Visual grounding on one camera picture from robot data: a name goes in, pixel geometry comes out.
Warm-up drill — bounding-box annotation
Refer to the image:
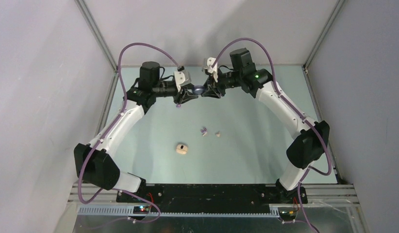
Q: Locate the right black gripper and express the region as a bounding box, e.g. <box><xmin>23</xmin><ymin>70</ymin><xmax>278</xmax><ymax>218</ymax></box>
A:
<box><xmin>201</xmin><ymin>67</ymin><xmax>242</xmax><ymax>99</ymax></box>

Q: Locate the purple earbud charging case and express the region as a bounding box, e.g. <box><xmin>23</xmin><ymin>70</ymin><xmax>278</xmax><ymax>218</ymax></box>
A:
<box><xmin>192</xmin><ymin>85</ymin><xmax>205</xmax><ymax>96</ymax></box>

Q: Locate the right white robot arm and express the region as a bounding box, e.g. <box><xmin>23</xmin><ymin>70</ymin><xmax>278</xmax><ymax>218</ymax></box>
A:
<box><xmin>201</xmin><ymin>48</ymin><xmax>330</xmax><ymax>203</ymax></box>

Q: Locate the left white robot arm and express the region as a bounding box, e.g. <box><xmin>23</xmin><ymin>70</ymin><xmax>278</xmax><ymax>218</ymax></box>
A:
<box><xmin>74</xmin><ymin>62</ymin><xmax>197</xmax><ymax>202</ymax></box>

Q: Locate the beige earbud charging case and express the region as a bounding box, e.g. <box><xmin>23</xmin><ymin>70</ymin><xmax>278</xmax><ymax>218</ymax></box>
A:
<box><xmin>176</xmin><ymin>144</ymin><xmax>188</xmax><ymax>155</ymax></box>

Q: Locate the left controller board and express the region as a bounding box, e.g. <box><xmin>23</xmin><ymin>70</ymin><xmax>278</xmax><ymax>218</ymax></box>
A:
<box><xmin>133</xmin><ymin>206</ymin><xmax>150</xmax><ymax>214</ymax></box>

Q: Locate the controller board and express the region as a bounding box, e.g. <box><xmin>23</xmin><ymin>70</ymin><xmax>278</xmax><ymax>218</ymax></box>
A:
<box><xmin>133</xmin><ymin>206</ymin><xmax>150</xmax><ymax>214</ymax></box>
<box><xmin>279</xmin><ymin>211</ymin><xmax>298</xmax><ymax>218</ymax></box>

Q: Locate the right controller board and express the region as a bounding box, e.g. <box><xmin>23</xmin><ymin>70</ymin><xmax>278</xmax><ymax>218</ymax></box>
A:
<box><xmin>279</xmin><ymin>211</ymin><xmax>298</xmax><ymax>218</ymax></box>

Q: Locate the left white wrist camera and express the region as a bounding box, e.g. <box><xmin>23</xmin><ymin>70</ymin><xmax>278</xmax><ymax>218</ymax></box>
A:
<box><xmin>173</xmin><ymin>66</ymin><xmax>191</xmax><ymax>92</ymax></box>

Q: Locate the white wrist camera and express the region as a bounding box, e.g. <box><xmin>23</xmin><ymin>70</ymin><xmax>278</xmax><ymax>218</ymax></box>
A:
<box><xmin>173</xmin><ymin>66</ymin><xmax>191</xmax><ymax>92</ymax></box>
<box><xmin>202</xmin><ymin>57</ymin><xmax>218</xmax><ymax>83</ymax></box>

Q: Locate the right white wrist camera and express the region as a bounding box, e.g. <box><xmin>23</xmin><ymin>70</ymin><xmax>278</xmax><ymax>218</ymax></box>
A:
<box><xmin>202</xmin><ymin>57</ymin><xmax>218</xmax><ymax>83</ymax></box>

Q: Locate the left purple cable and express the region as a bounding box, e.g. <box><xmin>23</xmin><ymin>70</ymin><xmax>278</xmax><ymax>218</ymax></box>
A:
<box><xmin>77</xmin><ymin>43</ymin><xmax>183</xmax><ymax>224</ymax></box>

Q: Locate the aluminium frame rail front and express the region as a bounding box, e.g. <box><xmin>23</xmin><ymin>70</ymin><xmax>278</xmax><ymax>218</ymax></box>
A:
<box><xmin>68</xmin><ymin>184</ymin><xmax>359</xmax><ymax>217</ymax></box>

